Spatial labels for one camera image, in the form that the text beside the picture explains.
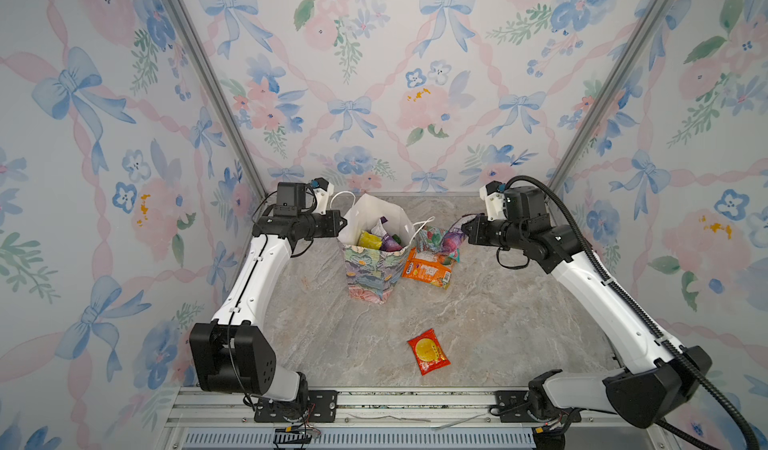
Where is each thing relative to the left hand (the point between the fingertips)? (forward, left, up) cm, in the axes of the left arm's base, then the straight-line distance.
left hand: (347, 219), depth 80 cm
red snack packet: (-27, -22, -24) cm, 43 cm away
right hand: (-4, -29, +3) cm, 30 cm away
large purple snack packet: (-1, -11, -9) cm, 14 cm away
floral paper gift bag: (-11, -7, -9) cm, 16 cm away
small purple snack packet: (-8, -27, +1) cm, 28 cm away
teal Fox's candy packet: (+10, -26, -22) cm, 35 cm away
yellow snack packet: (+1, -5, -11) cm, 12 cm away
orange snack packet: (-2, -26, -22) cm, 34 cm away
